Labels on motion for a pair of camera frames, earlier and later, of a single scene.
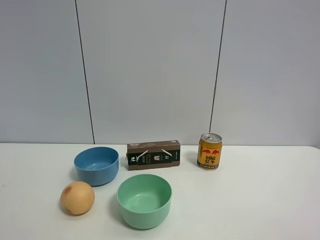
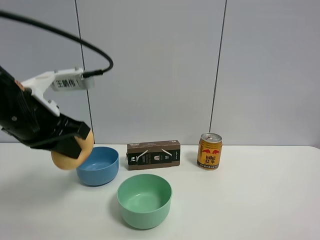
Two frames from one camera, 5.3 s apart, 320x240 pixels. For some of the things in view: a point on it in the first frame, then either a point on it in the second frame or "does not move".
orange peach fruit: (77, 197) to (66, 162)
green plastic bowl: (145, 200) does not move
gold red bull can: (210, 151) does not move
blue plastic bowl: (97, 166) does not move
